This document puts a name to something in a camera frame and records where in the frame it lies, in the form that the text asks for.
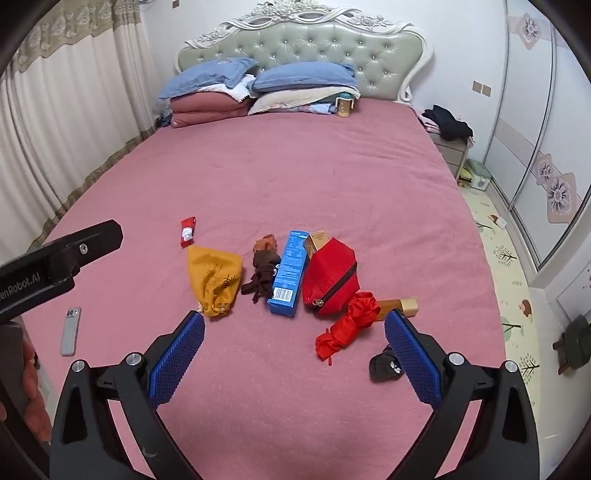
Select cream pillow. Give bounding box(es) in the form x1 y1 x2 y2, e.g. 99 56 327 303
248 88 361 115

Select cream curtain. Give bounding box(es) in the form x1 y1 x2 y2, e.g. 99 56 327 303
0 0 160 252

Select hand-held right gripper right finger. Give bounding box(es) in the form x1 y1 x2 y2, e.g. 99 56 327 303
385 309 541 480

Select wooden block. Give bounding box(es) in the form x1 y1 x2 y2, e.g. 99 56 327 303
375 298 419 322

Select white lace cloth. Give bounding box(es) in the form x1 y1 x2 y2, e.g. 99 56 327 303
203 74 259 103

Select gold cardboard box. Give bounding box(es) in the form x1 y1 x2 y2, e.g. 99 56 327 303
305 232 329 257

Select brown knitted glove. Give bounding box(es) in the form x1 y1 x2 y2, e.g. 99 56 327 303
240 249 281 305

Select blue pillow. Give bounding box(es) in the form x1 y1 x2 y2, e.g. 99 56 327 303
252 61 359 93
158 57 259 101

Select grey smartphone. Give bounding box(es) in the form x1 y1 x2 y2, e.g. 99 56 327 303
60 307 82 356

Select green tufted headboard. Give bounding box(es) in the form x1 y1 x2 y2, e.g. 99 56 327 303
174 0 435 108

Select white floral wardrobe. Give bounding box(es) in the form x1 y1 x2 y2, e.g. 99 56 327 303
482 0 591 278

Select grey nightstand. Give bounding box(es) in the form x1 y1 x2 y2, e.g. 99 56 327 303
429 131 472 183

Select red zip pouch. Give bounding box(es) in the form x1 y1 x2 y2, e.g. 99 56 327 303
302 236 361 318

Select green white container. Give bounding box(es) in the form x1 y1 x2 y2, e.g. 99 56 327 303
459 159 491 191

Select small green stool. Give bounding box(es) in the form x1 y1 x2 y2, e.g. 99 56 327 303
553 315 591 376

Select small black pouch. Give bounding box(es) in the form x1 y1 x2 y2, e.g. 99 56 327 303
368 344 406 383

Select red snack packet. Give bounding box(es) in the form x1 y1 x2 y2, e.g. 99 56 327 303
178 216 198 249

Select blue cardboard box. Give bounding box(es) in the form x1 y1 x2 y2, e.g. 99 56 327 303
267 230 311 319

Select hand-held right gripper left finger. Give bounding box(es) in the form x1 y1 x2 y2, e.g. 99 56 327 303
48 310 205 480

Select yellow drawstring bag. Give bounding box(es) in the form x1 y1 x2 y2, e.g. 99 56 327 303
186 245 244 318

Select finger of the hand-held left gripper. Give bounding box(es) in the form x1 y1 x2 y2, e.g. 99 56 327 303
43 220 124 278

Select black clothes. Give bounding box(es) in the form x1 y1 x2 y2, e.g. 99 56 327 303
422 104 474 142

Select person's left hand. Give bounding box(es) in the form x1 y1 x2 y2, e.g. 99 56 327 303
21 339 52 445

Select pink bed sheet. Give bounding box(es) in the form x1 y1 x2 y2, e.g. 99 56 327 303
21 99 509 480

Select printed play mat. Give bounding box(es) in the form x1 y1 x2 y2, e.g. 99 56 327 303
459 182 541 416

